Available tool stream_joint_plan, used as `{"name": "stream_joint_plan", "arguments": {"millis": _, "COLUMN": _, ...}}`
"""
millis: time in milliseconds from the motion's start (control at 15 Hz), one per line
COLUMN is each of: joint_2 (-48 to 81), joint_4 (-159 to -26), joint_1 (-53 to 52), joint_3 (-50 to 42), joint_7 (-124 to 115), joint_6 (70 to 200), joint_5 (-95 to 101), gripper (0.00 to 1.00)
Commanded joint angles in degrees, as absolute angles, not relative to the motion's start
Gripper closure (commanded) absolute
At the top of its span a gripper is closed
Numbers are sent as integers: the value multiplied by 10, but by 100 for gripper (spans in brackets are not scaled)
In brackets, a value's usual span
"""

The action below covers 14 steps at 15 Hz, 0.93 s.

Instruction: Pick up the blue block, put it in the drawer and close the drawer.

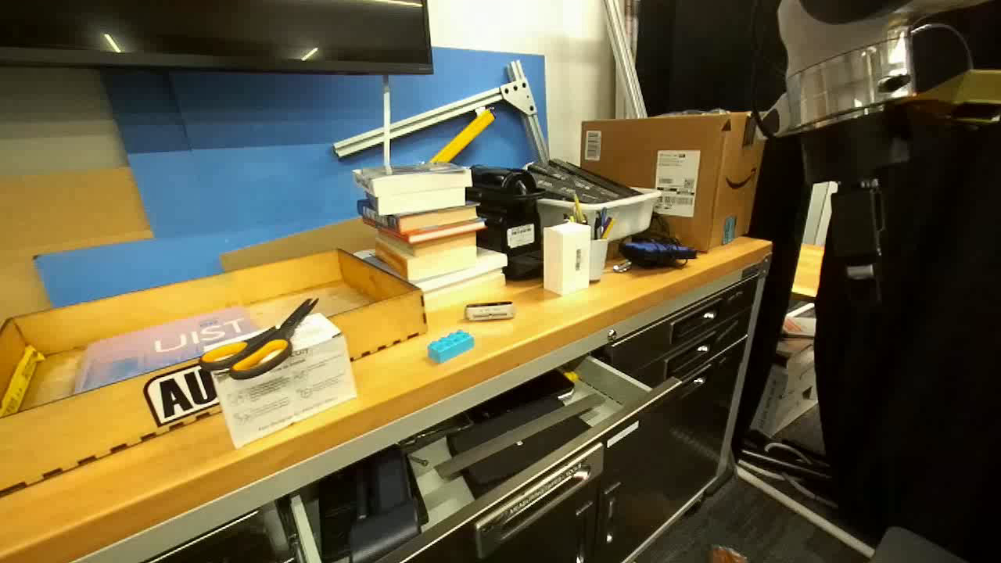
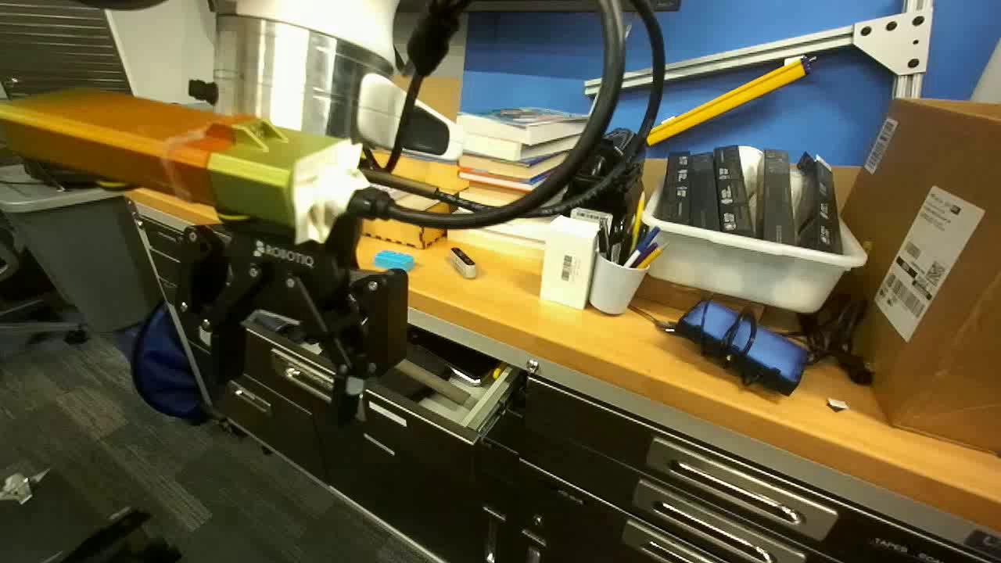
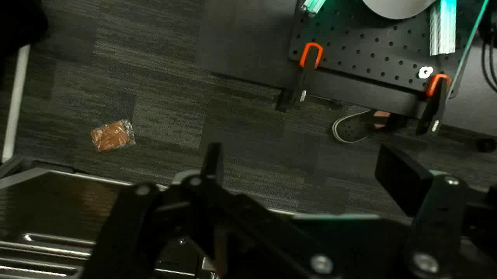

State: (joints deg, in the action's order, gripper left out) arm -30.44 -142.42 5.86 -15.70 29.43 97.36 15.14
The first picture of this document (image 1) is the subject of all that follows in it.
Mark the blue toy block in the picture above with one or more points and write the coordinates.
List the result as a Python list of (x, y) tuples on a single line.
[(451, 345)]

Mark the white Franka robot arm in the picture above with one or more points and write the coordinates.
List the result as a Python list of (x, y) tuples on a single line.
[(846, 72)]

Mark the black flat drawer insert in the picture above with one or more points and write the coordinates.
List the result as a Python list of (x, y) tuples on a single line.
[(519, 439)]

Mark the open grey metal drawer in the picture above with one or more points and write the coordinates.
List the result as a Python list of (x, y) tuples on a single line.
[(543, 457)]

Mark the black drawer cabinet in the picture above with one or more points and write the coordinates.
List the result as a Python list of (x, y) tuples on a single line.
[(690, 396)]

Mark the small silver tin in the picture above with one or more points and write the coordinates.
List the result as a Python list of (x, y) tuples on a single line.
[(490, 310)]

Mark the white flat book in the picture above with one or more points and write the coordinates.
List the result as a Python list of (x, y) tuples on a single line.
[(471, 281)]

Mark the black box device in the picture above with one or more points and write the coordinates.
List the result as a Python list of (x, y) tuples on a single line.
[(506, 223)]

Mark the small white box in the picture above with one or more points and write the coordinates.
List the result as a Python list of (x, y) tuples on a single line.
[(569, 258)]

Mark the tan book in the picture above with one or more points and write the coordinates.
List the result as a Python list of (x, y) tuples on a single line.
[(427, 258)]

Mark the red brown book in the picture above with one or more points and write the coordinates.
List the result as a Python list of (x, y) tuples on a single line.
[(433, 223)]

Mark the white plastic tray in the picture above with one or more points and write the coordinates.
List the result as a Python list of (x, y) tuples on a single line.
[(598, 205)]

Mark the yellow bar tool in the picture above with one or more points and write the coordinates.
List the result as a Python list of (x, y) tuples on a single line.
[(466, 136)]

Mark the thin metal rod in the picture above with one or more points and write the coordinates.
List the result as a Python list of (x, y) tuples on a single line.
[(387, 126)]

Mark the white paper label sheet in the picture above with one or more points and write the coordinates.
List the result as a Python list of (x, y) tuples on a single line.
[(294, 392)]

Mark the brown cardboard shipping box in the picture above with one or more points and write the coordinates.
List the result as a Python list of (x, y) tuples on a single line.
[(707, 166)]

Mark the black case under bench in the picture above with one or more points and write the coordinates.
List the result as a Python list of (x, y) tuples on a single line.
[(370, 506)]

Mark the blue foam board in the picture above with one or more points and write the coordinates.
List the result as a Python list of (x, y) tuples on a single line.
[(240, 175)]

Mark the black white letter sticker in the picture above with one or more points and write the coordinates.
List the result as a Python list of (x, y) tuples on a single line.
[(180, 396)]

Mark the purple UIST booklet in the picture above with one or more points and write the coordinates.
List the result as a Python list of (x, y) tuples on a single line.
[(158, 345)]

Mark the black curtain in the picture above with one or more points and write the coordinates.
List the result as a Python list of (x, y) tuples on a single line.
[(910, 345)]

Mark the wooden laser-cut tray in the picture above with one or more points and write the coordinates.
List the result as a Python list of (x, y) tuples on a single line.
[(94, 416)]

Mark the yellow strip object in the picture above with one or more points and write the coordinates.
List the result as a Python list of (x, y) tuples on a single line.
[(21, 380)]

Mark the aluminium rail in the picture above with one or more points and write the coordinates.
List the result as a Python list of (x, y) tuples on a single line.
[(623, 58)]

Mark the black wall monitor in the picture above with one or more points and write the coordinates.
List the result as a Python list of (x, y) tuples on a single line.
[(209, 33)]

